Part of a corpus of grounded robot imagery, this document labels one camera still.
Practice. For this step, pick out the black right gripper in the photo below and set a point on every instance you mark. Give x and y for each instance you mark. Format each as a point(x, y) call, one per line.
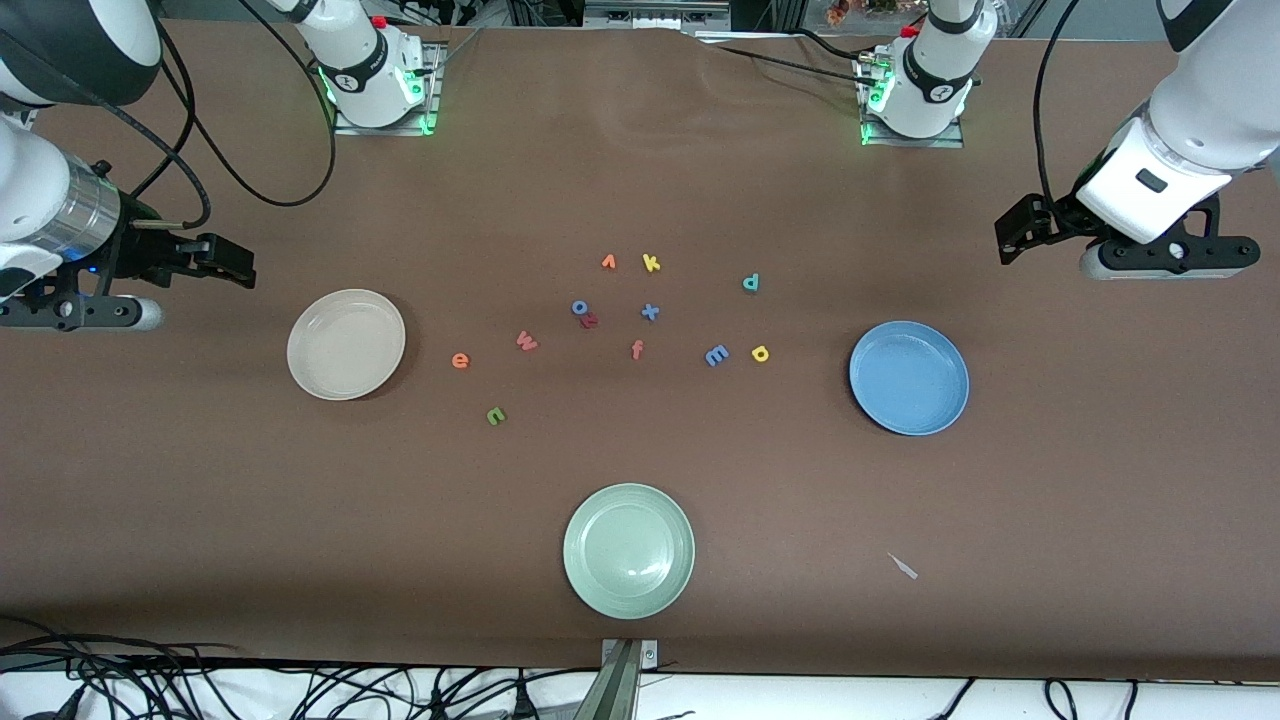
point(143, 253)

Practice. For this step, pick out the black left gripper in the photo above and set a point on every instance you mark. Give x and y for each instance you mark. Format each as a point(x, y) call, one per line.
point(1058, 220)

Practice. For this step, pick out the pink foam letter w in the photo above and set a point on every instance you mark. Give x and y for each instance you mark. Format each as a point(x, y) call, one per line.
point(527, 341)

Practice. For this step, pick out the blue foam letter m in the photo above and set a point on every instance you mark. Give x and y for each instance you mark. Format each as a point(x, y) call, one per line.
point(717, 355)

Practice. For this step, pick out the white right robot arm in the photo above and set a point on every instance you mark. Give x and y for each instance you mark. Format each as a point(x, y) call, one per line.
point(370, 70)

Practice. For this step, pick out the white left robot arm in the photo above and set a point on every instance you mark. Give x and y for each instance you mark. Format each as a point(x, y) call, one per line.
point(1210, 100)

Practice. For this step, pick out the beige round plate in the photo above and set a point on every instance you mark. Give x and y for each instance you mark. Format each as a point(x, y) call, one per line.
point(345, 345)

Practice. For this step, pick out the blue round plate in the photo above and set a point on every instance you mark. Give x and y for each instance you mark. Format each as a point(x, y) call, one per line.
point(910, 378)

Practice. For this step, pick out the brown paper table cover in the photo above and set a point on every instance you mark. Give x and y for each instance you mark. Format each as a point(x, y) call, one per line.
point(200, 500)

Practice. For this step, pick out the orange dried flowers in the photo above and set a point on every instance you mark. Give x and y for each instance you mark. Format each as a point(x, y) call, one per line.
point(840, 12)

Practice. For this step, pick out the small white paper scrap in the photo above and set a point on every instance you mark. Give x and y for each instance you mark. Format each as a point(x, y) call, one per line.
point(903, 566)

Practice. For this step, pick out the pale green round plate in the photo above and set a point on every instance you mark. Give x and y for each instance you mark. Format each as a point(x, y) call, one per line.
point(628, 552)

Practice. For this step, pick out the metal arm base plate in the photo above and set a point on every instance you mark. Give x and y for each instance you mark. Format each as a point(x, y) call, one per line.
point(910, 142)
point(436, 90)

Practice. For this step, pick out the aluminium frame with sockets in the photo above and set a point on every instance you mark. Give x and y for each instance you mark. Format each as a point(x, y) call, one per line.
point(650, 15)

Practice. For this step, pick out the grey metal camera mount bracket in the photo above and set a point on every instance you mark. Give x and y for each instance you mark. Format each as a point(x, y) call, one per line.
point(622, 665)

